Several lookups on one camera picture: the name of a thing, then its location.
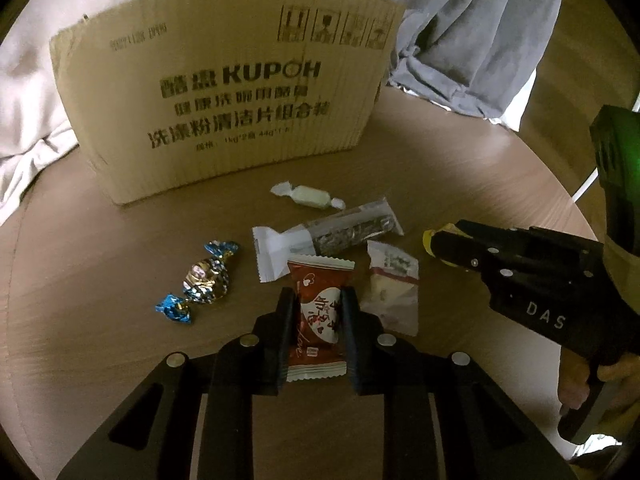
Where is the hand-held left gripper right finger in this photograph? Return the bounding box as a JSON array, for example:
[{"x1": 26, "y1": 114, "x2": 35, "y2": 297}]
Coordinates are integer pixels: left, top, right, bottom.
[{"x1": 340, "y1": 285, "x2": 581, "y2": 480}]

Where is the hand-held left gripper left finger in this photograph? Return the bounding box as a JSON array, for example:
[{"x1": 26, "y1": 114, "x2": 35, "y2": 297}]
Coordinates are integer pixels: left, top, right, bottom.
[{"x1": 55, "y1": 287, "x2": 298, "y2": 480}]

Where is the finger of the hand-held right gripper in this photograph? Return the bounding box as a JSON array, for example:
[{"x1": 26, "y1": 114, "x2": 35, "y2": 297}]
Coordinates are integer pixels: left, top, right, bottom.
[
  {"x1": 431, "y1": 232, "x2": 497, "y2": 276},
  {"x1": 449, "y1": 219, "x2": 522, "y2": 249}
]

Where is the yellow snack packet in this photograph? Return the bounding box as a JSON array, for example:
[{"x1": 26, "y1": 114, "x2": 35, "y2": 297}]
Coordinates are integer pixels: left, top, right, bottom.
[{"x1": 421, "y1": 225, "x2": 463, "y2": 268}]

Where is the small clear snack packet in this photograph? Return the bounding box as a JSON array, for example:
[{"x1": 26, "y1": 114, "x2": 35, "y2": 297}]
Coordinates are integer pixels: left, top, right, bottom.
[{"x1": 360, "y1": 240, "x2": 421, "y2": 337}]

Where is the red candy packet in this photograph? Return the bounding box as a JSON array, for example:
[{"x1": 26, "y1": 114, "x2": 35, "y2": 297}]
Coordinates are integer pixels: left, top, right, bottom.
[{"x1": 286, "y1": 255, "x2": 357, "y2": 383}]

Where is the blue gold foil candy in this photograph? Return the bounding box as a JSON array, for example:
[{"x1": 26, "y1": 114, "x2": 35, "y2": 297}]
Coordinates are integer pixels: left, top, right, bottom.
[{"x1": 154, "y1": 240, "x2": 241, "y2": 327}]

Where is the long white snack bar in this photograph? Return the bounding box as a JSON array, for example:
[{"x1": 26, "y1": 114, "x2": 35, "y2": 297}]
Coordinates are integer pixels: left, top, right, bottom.
[{"x1": 251, "y1": 197, "x2": 405, "y2": 283}]

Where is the white candy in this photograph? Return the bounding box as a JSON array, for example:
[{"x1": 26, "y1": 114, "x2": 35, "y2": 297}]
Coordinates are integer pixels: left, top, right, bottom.
[{"x1": 270, "y1": 180, "x2": 346, "y2": 211}]

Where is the brown cardboard box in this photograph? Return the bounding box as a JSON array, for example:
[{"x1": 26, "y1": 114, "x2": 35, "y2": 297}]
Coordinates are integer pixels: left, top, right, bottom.
[{"x1": 49, "y1": 0, "x2": 407, "y2": 206}]

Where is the person's right hand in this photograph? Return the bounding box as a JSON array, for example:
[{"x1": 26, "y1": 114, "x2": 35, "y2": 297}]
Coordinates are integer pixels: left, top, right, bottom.
[{"x1": 556, "y1": 352, "x2": 640, "y2": 411}]

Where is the white curtain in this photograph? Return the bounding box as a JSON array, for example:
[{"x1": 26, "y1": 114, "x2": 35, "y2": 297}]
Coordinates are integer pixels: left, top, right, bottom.
[{"x1": 492, "y1": 55, "x2": 543, "y2": 133}]

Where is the grey curtain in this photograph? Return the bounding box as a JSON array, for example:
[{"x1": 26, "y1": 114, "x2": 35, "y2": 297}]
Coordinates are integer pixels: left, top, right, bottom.
[{"x1": 145, "y1": 0, "x2": 568, "y2": 133}]

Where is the beige curtain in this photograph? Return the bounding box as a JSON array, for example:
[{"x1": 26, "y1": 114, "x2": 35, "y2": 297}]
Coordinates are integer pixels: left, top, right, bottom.
[{"x1": 0, "y1": 0, "x2": 151, "y2": 226}]

